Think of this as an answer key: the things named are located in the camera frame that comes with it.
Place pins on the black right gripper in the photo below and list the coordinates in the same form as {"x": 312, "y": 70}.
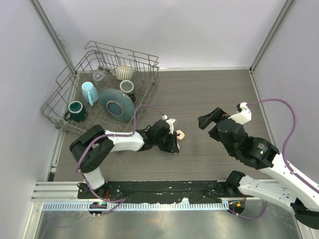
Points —
{"x": 215, "y": 115}

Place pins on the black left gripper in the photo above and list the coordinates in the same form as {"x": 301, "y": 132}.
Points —
{"x": 172, "y": 146}

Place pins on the beige earbud charging case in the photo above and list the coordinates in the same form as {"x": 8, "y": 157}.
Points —
{"x": 180, "y": 135}

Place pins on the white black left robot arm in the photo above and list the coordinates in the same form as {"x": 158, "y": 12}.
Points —
{"x": 92, "y": 147}

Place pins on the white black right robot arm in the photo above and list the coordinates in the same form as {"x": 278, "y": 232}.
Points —
{"x": 298, "y": 193}

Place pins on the teal ceramic plate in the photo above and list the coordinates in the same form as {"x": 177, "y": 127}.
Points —
{"x": 117, "y": 105}

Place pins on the white rimmed teal cup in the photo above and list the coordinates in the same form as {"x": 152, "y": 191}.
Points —
{"x": 127, "y": 86}

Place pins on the striped beige mug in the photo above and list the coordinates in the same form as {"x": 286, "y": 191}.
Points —
{"x": 123, "y": 72}

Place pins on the clear drinking glass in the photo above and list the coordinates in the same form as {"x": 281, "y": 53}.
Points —
{"x": 100, "y": 79}

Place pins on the light blue mug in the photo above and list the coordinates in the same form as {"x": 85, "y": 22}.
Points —
{"x": 90, "y": 93}

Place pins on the dark green mug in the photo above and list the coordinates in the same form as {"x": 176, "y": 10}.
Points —
{"x": 76, "y": 111}

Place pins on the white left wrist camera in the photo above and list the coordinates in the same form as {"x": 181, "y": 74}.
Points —
{"x": 171, "y": 122}

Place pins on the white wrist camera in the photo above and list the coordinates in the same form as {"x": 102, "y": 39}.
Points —
{"x": 171, "y": 122}
{"x": 243, "y": 114}

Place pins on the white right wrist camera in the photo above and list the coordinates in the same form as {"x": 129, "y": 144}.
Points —
{"x": 243, "y": 114}

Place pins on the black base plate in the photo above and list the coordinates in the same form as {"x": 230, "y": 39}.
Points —
{"x": 167, "y": 192}

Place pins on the grey wire dish rack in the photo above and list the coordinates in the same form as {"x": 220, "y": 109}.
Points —
{"x": 98, "y": 66}

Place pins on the white cable duct strip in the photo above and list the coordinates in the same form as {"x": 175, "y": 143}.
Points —
{"x": 100, "y": 206}

